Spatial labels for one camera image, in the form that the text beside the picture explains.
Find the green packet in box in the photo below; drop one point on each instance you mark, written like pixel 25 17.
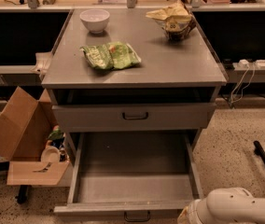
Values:
pixel 56 133

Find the yellow brown chip bag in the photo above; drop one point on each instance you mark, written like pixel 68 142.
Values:
pixel 175 20

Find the white bowl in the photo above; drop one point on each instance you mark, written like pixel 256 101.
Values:
pixel 95 20

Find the grey top drawer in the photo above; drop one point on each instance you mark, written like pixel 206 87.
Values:
pixel 134 117

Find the green chip bag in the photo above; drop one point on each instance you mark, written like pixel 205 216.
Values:
pixel 111 56

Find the grey drawer cabinet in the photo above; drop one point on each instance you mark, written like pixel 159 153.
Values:
pixel 184 72

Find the open cardboard box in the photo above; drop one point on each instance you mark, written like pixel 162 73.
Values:
pixel 25 124

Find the white cup in box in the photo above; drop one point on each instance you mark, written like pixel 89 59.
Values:
pixel 50 154

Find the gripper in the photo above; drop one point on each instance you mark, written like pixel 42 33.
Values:
pixel 192 214

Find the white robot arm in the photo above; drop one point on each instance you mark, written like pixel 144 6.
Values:
pixel 225 206

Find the grey drawer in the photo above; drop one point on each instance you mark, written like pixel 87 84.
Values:
pixel 133 176
pixel 134 117

